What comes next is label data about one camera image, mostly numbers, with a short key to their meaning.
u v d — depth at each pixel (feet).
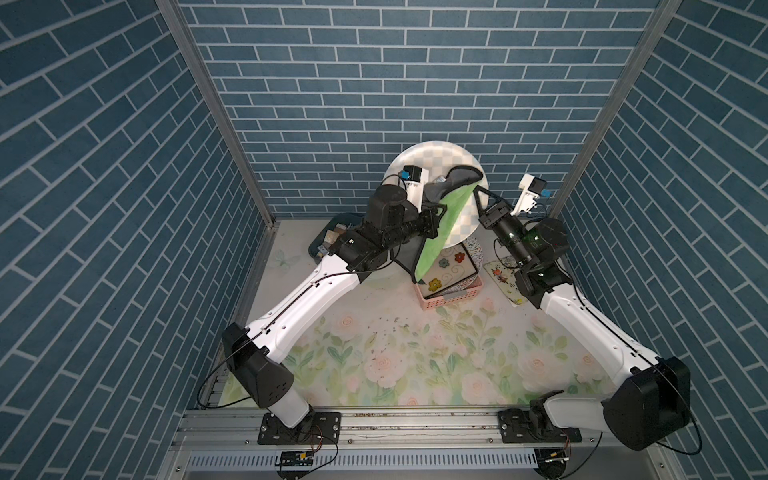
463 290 3.07
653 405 1.32
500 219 2.01
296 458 2.36
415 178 1.87
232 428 2.49
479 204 2.15
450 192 2.04
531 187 1.96
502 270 2.16
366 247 1.67
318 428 2.41
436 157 2.23
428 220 1.90
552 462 2.32
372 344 2.91
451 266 3.24
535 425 2.18
